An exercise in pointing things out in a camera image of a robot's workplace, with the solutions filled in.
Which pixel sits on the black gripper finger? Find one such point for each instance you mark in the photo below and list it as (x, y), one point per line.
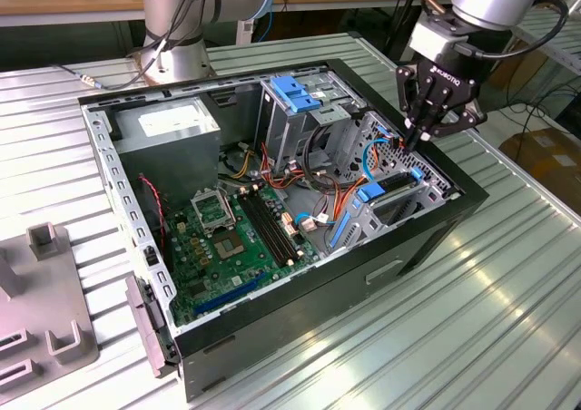
(458, 120)
(406, 97)

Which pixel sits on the hard disk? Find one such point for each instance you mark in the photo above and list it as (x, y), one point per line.
(372, 192)

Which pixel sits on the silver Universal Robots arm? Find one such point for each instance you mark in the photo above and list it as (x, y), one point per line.
(172, 42)

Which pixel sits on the metal disk bay cage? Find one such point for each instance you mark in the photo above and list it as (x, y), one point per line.
(363, 226)

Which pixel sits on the brown cardboard box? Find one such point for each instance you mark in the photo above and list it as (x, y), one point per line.
(526, 72)
(544, 156)

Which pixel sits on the blue plastic drive latch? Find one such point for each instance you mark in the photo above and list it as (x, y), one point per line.
(292, 94)

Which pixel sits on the metal optical drive cage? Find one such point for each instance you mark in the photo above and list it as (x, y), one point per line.
(281, 133)

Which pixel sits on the silver metal cylinder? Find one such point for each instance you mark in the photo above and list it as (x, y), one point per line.
(574, 2)

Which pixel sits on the black RAM slot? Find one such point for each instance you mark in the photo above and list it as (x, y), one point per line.
(279, 225)
(273, 227)
(267, 230)
(261, 231)

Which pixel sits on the black open PC case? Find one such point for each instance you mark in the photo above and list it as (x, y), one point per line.
(318, 301)

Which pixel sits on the CPU socket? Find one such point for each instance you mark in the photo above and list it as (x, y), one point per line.
(228, 247)

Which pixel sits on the green motherboard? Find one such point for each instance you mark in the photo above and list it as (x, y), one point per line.
(240, 270)

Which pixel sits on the grey power supply unit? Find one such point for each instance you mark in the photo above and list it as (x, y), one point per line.
(168, 165)

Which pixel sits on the long blue expansion slot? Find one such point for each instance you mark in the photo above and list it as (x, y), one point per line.
(227, 295)

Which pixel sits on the black square chipset chip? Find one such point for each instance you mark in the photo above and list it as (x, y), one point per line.
(198, 288)

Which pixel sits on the black case fan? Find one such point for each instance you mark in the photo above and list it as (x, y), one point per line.
(150, 237)

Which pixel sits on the grey card retention latch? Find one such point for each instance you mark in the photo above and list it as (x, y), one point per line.
(146, 337)

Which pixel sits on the grey parts rack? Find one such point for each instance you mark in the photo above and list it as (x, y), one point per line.
(45, 301)

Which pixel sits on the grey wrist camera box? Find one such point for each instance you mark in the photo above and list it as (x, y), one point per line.
(436, 40)

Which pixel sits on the metal slat table white frame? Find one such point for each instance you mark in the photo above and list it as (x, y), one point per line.
(565, 49)

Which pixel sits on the square brown base plate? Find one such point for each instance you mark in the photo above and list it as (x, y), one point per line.
(152, 82)

